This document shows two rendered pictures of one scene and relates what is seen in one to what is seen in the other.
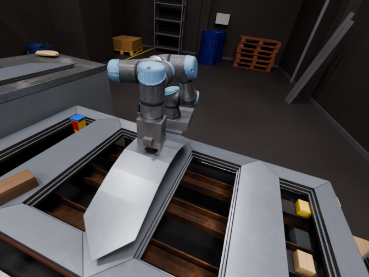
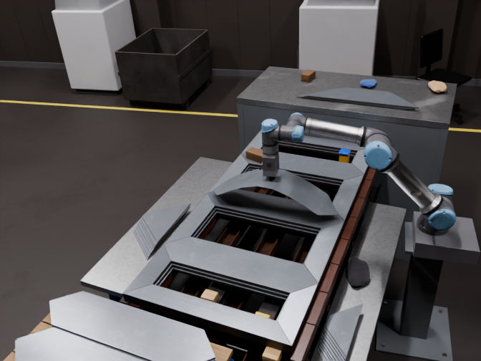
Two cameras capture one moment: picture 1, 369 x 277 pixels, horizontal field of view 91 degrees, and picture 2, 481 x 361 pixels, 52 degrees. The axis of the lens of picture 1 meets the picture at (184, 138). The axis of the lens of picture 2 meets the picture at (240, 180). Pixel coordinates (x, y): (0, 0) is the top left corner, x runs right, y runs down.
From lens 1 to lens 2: 2.22 m
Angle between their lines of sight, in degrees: 79
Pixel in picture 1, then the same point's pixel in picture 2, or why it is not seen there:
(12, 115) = not seen: hidden behind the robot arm
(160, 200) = (253, 212)
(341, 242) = (215, 311)
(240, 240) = (221, 248)
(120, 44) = not seen: outside the picture
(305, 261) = (208, 294)
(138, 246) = (220, 206)
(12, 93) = (328, 109)
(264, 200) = (256, 271)
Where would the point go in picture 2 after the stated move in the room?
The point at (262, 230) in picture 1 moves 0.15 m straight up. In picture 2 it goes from (227, 262) to (225, 236)
